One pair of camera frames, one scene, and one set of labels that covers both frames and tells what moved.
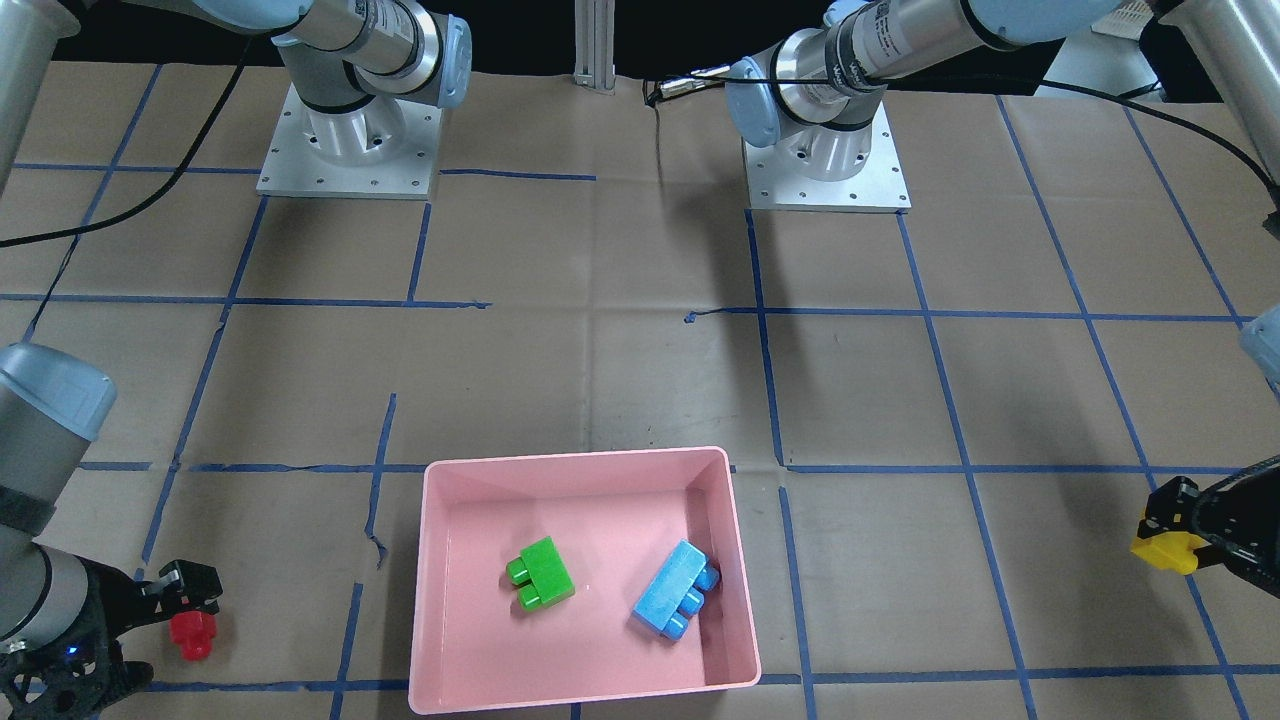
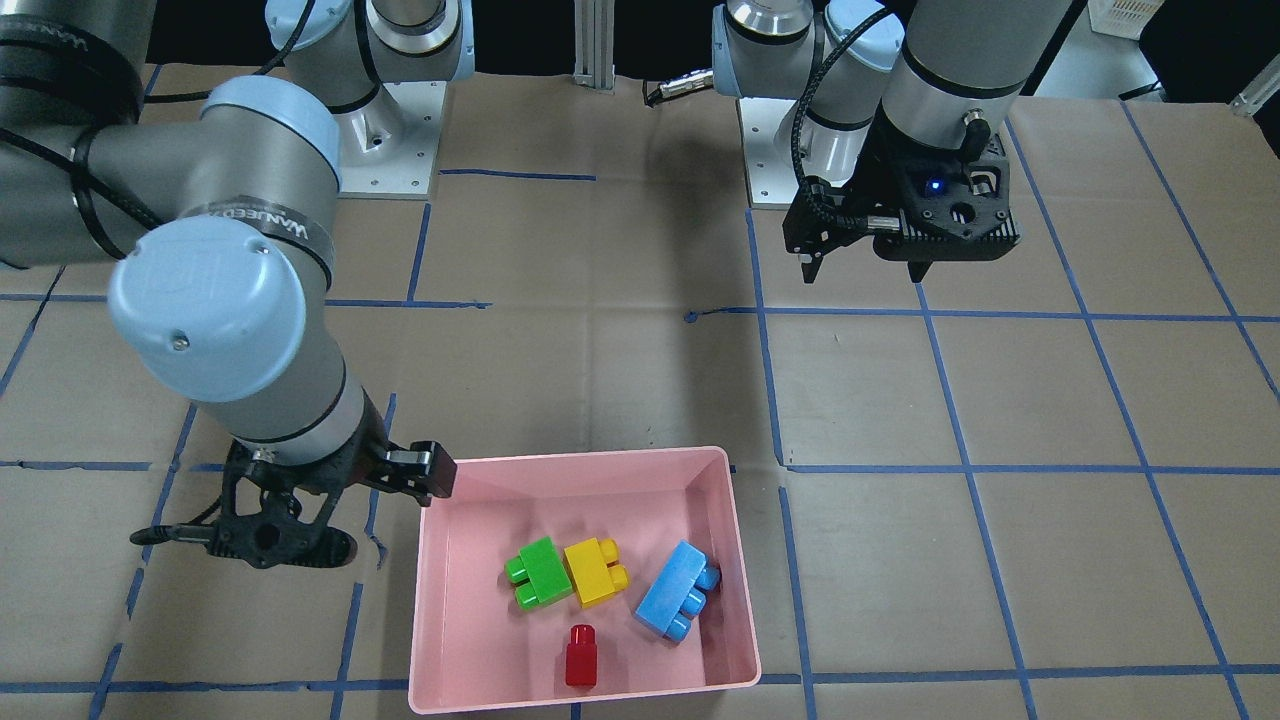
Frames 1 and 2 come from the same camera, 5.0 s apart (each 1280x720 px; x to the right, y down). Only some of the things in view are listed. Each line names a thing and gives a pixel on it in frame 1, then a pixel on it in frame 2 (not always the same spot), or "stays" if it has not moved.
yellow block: x=1172 y=550 → x=593 y=569
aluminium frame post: x=595 y=45 stays
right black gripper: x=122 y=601 → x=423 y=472
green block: x=543 y=575 stays
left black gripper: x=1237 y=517 → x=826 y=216
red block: x=193 y=630 → x=581 y=656
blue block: x=677 y=591 stays
